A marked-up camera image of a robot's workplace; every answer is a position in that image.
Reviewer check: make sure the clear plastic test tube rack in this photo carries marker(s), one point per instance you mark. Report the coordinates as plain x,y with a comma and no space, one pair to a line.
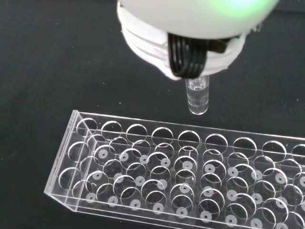
68,199

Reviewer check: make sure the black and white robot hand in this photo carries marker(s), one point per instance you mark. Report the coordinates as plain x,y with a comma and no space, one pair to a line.
190,21

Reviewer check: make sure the black bench cloth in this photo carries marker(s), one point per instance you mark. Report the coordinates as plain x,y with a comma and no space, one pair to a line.
47,59

